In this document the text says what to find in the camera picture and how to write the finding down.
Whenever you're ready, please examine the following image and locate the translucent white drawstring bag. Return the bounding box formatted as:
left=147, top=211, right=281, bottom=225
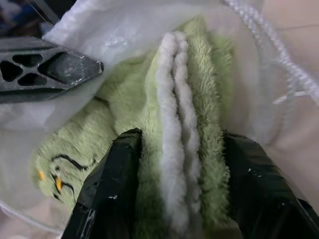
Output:
left=0, top=0, right=319, bottom=239

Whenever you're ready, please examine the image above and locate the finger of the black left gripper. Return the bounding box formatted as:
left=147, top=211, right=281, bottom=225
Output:
left=0, top=36, right=105, bottom=104

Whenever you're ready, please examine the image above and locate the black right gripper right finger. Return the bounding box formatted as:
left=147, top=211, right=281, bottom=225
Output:
left=222, top=130, right=319, bottom=239

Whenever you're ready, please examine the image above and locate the green fluffy towel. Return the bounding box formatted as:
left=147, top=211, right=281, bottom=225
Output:
left=29, top=14, right=237, bottom=239

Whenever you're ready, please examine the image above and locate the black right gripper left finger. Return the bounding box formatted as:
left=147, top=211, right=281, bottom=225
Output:
left=61, top=127, right=143, bottom=239

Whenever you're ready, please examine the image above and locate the white braided drawstring cord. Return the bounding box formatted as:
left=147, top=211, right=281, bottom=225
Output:
left=0, top=200, right=62, bottom=236
left=222, top=0, right=319, bottom=106

